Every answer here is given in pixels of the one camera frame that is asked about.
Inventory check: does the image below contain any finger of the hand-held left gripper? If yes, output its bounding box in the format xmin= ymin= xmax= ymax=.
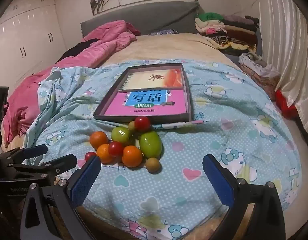
xmin=0 ymin=144 xmax=49 ymax=167
xmin=5 ymin=154 xmax=78 ymax=180

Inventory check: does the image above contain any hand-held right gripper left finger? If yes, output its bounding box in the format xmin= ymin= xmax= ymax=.
xmin=20 ymin=155 xmax=102 ymax=240

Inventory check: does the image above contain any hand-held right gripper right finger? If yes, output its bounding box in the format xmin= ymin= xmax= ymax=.
xmin=202 ymin=154 xmax=287 ymax=240

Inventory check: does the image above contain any orange mandarin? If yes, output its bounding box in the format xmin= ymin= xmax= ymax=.
xmin=122 ymin=145 xmax=143 ymax=167
xmin=90 ymin=131 xmax=109 ymax=149
xmin=96 ymin=144 xmax=114 ymax=165

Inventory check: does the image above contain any round green jujube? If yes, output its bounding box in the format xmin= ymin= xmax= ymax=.
xmin=111 ymin=126 xmax=131 ymax=143

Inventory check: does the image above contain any large oval green jujube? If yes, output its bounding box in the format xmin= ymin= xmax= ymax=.
xmin=139 ymin=131 xmax=163 ymax=159

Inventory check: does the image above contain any shallow cardboard box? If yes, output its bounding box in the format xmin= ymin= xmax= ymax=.
xmin=93 ymin=63 xmax=192 ymax=125

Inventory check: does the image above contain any blue cartoon print bedsheet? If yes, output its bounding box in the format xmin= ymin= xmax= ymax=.
xmin=24 ymin=59 xmax=302 ymax=240

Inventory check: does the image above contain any pink book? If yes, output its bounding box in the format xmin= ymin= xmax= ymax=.
xmin=104 ymin=89 xmax=188 ymax=117

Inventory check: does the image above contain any white wardrobe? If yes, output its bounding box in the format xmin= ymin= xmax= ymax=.
xmin=0 ymin=0 xmax=59 ymax=83

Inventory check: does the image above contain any red bag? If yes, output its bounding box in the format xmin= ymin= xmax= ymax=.
xmin=275 ymin=89 xmax=298 ymax=119

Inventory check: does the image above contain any black garment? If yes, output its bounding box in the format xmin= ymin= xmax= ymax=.
xmin=56 ymin=38 xmax=101 ymax=63

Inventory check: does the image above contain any patterned fabric basket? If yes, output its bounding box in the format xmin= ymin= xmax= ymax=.
xmin=244 ymin=65 xmax=280 ymax=101

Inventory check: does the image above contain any yellow and orange book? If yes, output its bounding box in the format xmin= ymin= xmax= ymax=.
xmin=119 ymin=67 xmax=183 ymax=92

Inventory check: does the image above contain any pink quilt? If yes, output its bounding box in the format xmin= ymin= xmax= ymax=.
xmin=1 ymin=20 xmax=137 ymax=143

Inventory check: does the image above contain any beige blanket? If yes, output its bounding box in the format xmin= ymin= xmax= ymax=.
xmin=94 ymin=31 xmax=240 ymax=68

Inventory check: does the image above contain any pile of folded clothes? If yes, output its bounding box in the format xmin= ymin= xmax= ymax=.
xmin=194 ymin=12 xmax=260 ymax=55

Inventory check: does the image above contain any cream satin curtain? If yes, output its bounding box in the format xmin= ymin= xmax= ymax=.
xmin=255 ymin=0 xmax=308 ymax=110

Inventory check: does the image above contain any patterned pillow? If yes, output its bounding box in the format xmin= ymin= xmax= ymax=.
xmin=149 ymin=29 xmax=179 ymax=36

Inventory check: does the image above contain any grey padded headboard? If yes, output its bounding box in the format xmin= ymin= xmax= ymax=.
xmin=80 ymin=0 xmax=205 ymax=38

